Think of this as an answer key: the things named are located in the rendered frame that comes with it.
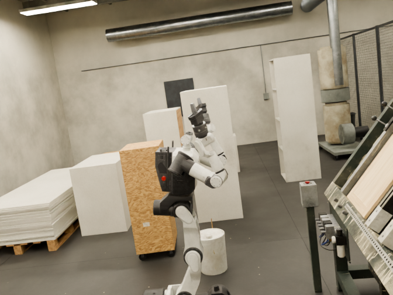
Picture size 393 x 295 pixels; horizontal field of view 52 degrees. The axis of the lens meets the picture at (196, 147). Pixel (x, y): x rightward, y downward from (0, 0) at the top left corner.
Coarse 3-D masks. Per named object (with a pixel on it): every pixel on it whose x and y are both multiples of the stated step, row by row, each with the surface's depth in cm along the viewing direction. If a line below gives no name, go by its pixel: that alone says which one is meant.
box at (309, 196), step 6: (300, 186) 321; (306, 186) 315; (312, 186) 315; (300, 192) 326; (306, 192) 316; (312, 192) 316; (306, 198) 317; (312, 198) 316; (306, 204) 318; (312, 204) 317
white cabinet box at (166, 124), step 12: (168, 108) 762; (180, 108) 764; (144, 120) 694; (156, 120) 693; (168, 120) 692; (180, 120) 739; (156, 132) 697; (168, 132) 696; (180, 132) 714; (168, 144) 699; (180, 144) 698
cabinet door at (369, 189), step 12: (384, 156) 268; (372, 168) 276; (384, 168) 258; (360, 180) 281; (372, 180) 265; (384, 180) 248; (360, 192) 271; (372, 192) 255; (384, 192) 241; (360, 204) 259; (372, 204) 244
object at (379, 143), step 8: (392, 128) 282; (384, 136) 284; (376, 144) 287; (368, 152) 291; (376, 152) 287; (368, 160) 288; (360, 168) 290; (352, 176) 293; (344, 184) 298; (352, 184) 293; (344, 192) 294
